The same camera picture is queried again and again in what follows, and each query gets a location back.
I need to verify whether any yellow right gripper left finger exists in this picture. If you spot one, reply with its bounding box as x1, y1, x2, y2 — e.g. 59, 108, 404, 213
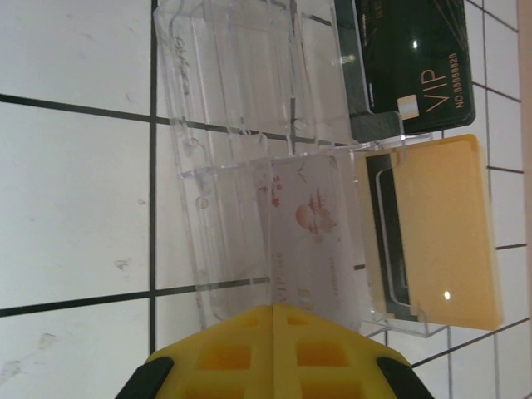
114, 303, 274, 399

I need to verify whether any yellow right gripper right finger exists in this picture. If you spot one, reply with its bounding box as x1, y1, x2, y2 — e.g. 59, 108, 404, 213
273, 304, 436, 399

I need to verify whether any white floral card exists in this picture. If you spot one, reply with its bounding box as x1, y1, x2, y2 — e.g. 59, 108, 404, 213
265, 154, 363, 333

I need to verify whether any black VIP card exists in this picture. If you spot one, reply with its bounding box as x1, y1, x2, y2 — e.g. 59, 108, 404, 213
334, 0, 477, 143

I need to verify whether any gold plastic card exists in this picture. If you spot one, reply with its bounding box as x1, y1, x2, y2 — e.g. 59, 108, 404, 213
352, 132, 506, 333

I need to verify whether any clear acrylic card stand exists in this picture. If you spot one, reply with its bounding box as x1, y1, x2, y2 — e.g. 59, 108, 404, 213
151, 0, 452, 340

